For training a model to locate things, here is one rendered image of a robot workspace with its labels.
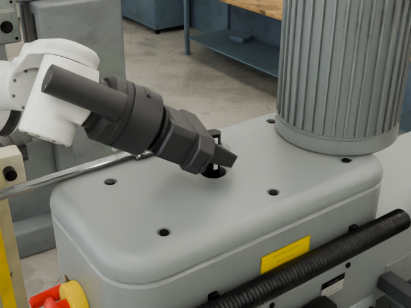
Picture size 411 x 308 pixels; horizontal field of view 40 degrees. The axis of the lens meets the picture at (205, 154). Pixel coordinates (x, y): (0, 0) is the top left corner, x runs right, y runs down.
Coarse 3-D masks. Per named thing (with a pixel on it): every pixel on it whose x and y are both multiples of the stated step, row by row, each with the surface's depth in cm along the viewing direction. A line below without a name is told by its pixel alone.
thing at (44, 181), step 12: (108, 156) 84; (120, 156) 84; (132, 156) 85; (144, 156) 85; (72, 168) 81; (84, 168) 81; (96, 168) 82; (36, 180) 78; (48, 180) 78; (60, 180) 79; (0, 192) 75; (12, 192) 76; (24, 192) 77
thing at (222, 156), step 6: (216, 144) 78; (216, 150) 78; (222, 150) 79; (228, 150) 79; (216, 156) 79; (222, 156) 79; (228, 156) 79; (234, 156) 80; (210, 162) 79; (216, 162) 79; (222, 162) 79; (228, 162) 80; (234, 162) 80
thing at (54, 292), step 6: (54, 288) 86; (42, 294) 85; (48, 294) 85; (54, 294) 86; (30, 300) 85; (36, 300) 84; (42, 300) 85; (54, 300) 86; (30, 306) 85; (36, 306) 84; (42, 306) 85
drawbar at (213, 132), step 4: (212, 132) 79; (216, 132) 79; (220, 132) 79; (212, 136) 78; (216, 136) 78; (220, 136) 79; (220, 140) 79; (220, 144) 80; (212, 164) 80; (208, 168) 81; (212, 168) 80; (220, 168) 82; (208, 172) 81; (212, 172) 81; (216, 172) 81; (220, 172) 82; (208, 176) 82; (212, 176) 81; (216, 176) 81
